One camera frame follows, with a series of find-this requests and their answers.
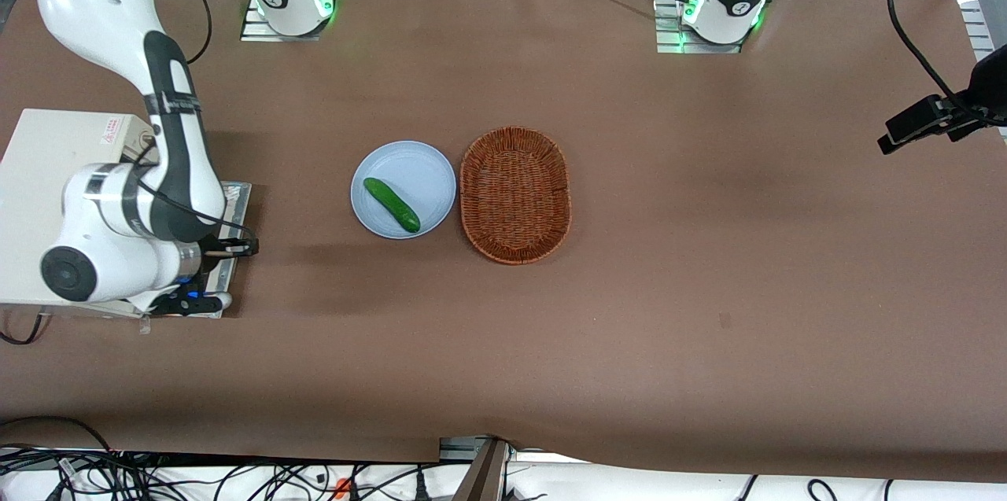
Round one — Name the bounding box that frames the brown paper table cover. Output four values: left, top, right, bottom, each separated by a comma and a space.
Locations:
0, 0, 1007, 484

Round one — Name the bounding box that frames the dark camera post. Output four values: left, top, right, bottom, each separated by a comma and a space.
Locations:
452, 438, 509, 501

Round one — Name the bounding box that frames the white toaster oven body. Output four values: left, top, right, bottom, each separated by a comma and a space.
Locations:
0, 108, 162, 321

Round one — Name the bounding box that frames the aluminium arm base plate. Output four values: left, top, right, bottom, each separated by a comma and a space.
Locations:
239, 0, 332, 43
654, 0, 745, 56

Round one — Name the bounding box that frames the brown oval wicker basket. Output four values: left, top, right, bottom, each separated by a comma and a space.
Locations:
459, 127, 573, 266

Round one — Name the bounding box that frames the light blue round plate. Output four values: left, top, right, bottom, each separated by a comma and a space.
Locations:
350, 141, 458, 240

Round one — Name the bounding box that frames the black looped floor cable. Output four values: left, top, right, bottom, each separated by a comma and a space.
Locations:
0, 415, 113, 456

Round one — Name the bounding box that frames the black oven power cable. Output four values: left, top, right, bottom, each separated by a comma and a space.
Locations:
0, 311, 45, 346

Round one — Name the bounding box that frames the slotted aluminium plate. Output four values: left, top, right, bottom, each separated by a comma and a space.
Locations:
957, 0, 998, 61

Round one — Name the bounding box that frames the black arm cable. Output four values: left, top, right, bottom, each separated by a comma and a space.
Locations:
134, 0, 260, 244
887, 0, 965, 105

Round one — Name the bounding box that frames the small aluminium bracket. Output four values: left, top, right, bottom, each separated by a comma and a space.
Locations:
438, 436, 483, 462

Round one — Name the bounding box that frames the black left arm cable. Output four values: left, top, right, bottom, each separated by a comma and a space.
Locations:
887, 0, 965, 105

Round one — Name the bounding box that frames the green cucumber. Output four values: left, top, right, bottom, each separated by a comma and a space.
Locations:
363, 177, 422, 234

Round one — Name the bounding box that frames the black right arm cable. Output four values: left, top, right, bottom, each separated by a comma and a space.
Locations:
134, 0, 260, 244

